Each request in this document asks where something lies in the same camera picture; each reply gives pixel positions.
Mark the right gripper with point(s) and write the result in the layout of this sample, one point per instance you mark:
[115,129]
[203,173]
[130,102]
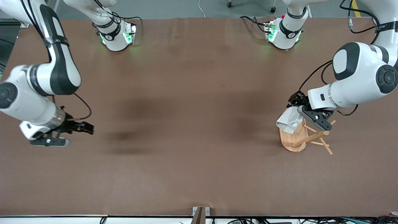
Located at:
[70,125]

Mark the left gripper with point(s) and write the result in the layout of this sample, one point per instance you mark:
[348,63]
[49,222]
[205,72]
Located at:
[298,100]

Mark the white faceted cup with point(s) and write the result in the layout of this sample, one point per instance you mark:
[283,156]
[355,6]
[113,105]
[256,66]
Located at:
[287,121]

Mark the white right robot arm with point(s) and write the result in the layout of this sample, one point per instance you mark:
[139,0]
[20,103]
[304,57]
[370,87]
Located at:
[59,68]

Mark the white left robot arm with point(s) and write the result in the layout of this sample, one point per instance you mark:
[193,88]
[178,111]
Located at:
[357,71]

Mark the wooden cup rack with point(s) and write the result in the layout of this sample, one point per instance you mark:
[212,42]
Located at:
[292,141]

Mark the grey connector box green light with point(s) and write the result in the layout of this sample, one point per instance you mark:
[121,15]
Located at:
[270,31]
[130,34]

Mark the brown paper table cover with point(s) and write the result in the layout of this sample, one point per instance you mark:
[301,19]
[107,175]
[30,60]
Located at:
[186,124]

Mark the aluminium frame post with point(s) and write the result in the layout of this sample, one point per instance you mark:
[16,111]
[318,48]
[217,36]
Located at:
[12,22]

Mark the metal bracket with brown post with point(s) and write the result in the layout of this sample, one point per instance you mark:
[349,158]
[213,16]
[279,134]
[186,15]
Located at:
[200,215]

